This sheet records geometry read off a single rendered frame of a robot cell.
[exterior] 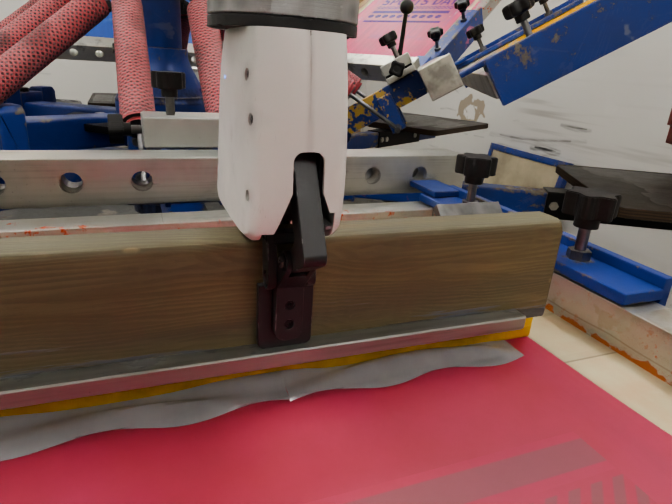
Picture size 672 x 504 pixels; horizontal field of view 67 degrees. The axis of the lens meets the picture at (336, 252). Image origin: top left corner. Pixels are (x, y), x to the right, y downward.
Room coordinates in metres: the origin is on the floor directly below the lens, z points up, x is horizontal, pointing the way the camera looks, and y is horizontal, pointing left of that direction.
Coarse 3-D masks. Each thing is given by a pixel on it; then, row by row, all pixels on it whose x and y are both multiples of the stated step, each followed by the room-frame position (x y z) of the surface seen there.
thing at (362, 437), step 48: (432, 384) 0.28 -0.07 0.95; (480, 384) 0.29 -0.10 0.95; (528, 384) 0.29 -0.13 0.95; (576, 384) 0.29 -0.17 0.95; (336, 432) 0.23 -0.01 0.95; (384, 432) 0.23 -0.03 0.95; (432, 432) 0.24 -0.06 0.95; (480, 432) 0.24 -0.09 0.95; (528, 432) 0.24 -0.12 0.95; (576, 432) 0.25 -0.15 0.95; (624, 432) 0.25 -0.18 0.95; (336, 480) 0.20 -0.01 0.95; (384, 480) 0.20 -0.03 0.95
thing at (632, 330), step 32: (0, 224) 0.44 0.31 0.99; (32, 224) 0.44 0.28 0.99; (64, 224) 0.45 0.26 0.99; (96, 224) 0.46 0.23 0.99; (128, 224) 0.46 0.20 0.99; (160, 224) 0.47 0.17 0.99; (192, 224) 0.48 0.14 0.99; (224, 224) 0.49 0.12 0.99; (576, 288) 0.39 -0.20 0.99; (576, 320) 0.38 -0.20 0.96; (608, 320) 0.35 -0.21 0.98; (640, 320) 0.33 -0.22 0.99; (640, 352) 0.33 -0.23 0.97
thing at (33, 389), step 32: (448, 320) 0.31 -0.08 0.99; (480, 320) 0.31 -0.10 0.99; (512, 320) 0.32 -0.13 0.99; (192, 352) 0.25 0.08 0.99; (224, 352) 0.25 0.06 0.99; (256, 352) 0.25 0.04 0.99; (288, 352) 0.25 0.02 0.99; (320, 352) 0.26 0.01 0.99; (352, 352) 0.27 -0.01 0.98; (0, 384) 0.21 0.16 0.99; (32, 384) 0.21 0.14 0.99; (64, 384) 0.21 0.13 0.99; (96, 384) 0.22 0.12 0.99; (128, 384) 0.22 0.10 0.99; (160, 384) 0.23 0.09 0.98
